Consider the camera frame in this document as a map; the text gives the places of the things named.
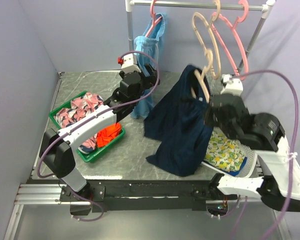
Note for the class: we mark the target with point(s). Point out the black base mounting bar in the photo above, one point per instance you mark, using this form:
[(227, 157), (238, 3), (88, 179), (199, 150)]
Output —
[(128, 195)]

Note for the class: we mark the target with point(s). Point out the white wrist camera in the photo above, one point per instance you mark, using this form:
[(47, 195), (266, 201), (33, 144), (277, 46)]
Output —
[(129, 63), (231, 85)]

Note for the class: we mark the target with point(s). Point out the orange garment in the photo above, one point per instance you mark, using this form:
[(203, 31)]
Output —
[(108, 134)]

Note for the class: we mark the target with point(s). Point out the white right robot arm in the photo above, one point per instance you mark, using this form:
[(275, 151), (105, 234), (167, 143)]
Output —
[(264, 134)]

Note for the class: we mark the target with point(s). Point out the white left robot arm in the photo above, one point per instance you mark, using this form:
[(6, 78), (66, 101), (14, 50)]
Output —
[(57, 147)]

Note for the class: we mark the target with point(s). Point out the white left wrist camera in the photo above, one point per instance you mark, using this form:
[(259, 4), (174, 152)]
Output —
[(129, 63)]

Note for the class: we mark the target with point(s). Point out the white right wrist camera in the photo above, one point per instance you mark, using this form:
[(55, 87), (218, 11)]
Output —
[(231, 85)]

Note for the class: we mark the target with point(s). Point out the metal clothes rack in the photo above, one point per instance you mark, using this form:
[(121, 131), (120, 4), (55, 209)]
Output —
[(189, 28)]

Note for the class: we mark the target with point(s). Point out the white plastic laundry basket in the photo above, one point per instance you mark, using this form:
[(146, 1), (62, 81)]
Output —
[(250, 164)]

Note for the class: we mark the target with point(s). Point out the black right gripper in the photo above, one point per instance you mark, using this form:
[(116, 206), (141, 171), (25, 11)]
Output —
[(215, 110)]

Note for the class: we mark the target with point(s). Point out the green plastic tray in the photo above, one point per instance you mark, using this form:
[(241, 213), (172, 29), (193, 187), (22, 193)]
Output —
[(90, 157)]

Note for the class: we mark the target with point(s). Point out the lemon print garment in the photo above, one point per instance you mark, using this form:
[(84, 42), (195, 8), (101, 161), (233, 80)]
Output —
[(221, 146)]

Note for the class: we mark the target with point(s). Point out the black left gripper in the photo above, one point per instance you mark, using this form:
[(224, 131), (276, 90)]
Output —
[(150, 75)]

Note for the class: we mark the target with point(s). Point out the pink hanger holding shorts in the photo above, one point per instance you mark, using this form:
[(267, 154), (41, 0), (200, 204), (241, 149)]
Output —
[(156, 20)]

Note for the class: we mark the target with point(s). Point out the navy blue shorts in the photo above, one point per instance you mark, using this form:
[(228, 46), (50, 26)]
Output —
[(177, 121)]

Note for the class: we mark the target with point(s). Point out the pink patterned garment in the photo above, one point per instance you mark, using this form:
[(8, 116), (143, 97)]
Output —
[(80, 107)]

